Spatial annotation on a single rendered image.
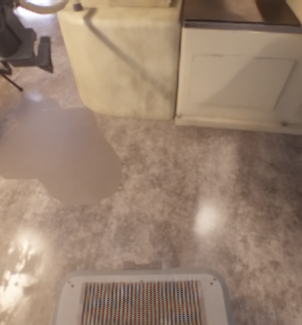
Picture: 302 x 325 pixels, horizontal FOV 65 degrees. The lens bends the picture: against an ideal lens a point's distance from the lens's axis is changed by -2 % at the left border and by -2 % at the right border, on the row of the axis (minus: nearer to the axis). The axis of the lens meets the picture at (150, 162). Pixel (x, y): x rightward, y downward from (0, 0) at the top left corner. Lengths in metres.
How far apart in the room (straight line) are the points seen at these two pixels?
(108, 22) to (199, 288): 1.21
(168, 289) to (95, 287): 0.22
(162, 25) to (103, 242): 1.05
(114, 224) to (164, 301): 0.50
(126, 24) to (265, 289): 1.32
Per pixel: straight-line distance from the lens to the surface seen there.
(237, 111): 1.56
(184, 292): 0.80
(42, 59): 0.54
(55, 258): 1.17
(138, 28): 1.33
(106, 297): 0.80
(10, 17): 0.52
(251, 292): 1.12
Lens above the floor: 1.04
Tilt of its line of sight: 50 degrees down
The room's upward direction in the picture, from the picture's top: 2 degrees counter-clockwise
